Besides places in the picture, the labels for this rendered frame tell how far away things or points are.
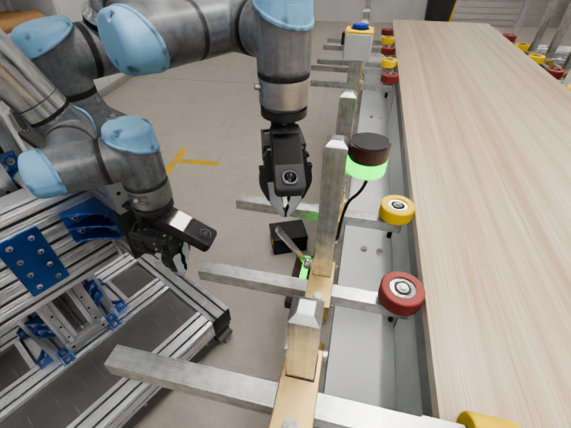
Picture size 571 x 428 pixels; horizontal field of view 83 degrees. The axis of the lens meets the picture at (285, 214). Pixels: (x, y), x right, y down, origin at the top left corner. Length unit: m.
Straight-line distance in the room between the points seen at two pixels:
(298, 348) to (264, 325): 1.23
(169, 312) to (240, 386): 1.04
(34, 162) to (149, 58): 0.24
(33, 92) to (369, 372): 0.85
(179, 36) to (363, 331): 0.76
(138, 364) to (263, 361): 1.07
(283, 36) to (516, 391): 0.58
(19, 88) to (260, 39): 0.38
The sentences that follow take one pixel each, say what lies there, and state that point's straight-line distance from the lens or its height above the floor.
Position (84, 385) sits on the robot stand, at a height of 0.21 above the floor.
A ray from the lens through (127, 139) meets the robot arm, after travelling 0.54.
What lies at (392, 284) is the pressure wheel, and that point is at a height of 0.91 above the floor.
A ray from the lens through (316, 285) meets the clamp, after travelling 0.66.
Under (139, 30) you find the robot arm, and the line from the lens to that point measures 0.44.
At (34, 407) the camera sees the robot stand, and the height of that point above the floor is 0.21.
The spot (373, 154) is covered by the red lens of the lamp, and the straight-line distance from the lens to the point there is 0.48.
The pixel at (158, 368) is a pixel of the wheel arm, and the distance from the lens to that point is 0.51.
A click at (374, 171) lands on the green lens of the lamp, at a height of 1.14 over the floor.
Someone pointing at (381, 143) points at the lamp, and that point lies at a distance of 0.50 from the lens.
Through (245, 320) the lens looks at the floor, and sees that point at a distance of 1.64.
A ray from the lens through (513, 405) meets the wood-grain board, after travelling 0.62.
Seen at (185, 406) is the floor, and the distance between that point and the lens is 1.53.
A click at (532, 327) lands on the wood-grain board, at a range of 0.71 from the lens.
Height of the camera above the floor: 1.40
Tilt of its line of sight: 41 degrees down
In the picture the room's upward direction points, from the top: straight up
